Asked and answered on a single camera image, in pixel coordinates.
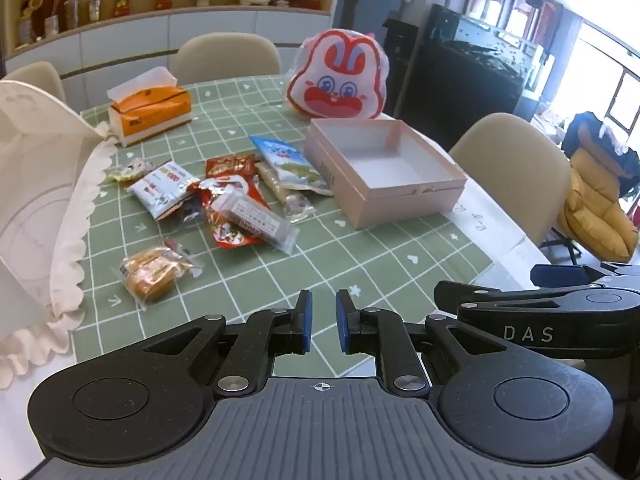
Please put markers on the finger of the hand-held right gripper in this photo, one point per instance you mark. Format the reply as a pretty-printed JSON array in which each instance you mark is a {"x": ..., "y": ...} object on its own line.
[
  {"x": 565, "y": 275},
  {"x": 500, "y": 294}
]

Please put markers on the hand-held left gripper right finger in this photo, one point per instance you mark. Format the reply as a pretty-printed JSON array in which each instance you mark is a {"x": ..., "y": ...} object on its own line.
[{"x": 343, "y": 322}]

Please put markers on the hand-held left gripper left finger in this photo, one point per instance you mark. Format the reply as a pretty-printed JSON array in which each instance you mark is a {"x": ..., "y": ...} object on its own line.
[{"x": 304, "y": 322}]

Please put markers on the grey bar snack packet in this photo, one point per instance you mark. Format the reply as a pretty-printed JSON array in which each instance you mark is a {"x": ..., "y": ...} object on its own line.
[{"x": 255, "y": 220}]

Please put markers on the shiny red cartoon packet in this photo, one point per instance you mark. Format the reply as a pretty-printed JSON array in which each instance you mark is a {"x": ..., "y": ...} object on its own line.
[{"x": 225, "y": 231}]

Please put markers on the clear roll snack packet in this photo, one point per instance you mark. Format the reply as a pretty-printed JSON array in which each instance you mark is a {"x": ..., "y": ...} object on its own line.
[{"x": 280, "y": 191}]

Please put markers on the pink cardboard box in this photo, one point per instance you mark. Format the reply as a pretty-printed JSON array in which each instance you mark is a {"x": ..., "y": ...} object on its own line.
[{"x": 390, "y": 195}]

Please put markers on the blue white snack packet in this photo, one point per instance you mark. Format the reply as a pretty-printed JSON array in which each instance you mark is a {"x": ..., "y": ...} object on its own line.
[{"x": 287, "y": 162}]

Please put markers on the yellow pastry packet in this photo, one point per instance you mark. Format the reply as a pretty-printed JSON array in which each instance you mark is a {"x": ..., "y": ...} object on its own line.
[{"x": 150, "y": 270}]

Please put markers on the red snack packet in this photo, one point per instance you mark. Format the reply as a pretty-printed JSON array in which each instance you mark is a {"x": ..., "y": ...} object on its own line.
[{"x": 230, "y": 165}]

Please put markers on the white red-print snack packet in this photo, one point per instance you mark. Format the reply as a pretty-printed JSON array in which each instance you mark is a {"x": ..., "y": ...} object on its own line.
[{"x": 160, "y": 187}]

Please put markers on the small yellow green candy packet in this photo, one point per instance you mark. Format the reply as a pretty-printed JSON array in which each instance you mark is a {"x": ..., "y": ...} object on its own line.
[{"x": 125, "y": 172}]

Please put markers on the green checked tablecloth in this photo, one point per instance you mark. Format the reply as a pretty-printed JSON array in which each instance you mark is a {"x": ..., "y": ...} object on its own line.
[{"x": 300, "y": 265}]

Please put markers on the yellow padded chair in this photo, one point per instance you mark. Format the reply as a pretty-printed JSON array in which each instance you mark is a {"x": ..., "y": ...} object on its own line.
[{"x": 595, "y": 215}]

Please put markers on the beige chair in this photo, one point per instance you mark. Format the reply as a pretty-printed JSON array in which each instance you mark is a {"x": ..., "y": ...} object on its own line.
[
  {"x": 510, "y": 160},
  {"x": 225, "y": 55},
  {"x": 35, "y": 80}
]

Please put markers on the dark garment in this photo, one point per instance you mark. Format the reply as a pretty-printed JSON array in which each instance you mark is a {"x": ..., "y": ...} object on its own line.
[{"x": 582, "y": 135}]

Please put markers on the black tank stand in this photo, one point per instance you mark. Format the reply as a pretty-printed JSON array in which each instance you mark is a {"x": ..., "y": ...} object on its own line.
[{"x": 450, "y": 85}]

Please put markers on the red white rabbit bag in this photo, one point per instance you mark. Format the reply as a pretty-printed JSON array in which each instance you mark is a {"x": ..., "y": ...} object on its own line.
[{"x": 335, "y": 80}]

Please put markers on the black box cabinet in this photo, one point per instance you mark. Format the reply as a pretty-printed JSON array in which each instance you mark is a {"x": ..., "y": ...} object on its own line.
[{"x": 400, "y": 60}]

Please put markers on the glass fish tank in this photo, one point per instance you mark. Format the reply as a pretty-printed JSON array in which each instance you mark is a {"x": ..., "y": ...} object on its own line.
[{"x": 480, "y": 35}]

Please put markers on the orange tissue box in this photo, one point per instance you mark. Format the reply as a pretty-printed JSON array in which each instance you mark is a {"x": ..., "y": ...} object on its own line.
[{"x": 155, "y": 110}]

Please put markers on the white scalloped cloth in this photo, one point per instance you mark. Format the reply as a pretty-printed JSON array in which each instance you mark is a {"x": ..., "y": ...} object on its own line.
[{"x": 40, "y": 185}]

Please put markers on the clear glass cup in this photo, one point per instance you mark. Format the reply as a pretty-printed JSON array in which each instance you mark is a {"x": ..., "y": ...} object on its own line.
[
  {"x": 71, "y": 12},
  {"x": 95, "y": 11},
  {"x": 51, "y": 26}
]

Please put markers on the red plaque ornament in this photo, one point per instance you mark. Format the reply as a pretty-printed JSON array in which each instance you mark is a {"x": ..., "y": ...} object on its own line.
[{"x": 51, "y": 5}]

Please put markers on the sunflower ornament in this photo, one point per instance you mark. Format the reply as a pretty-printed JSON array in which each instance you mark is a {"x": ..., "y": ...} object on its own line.
[{"x": 30, "y": 5}]

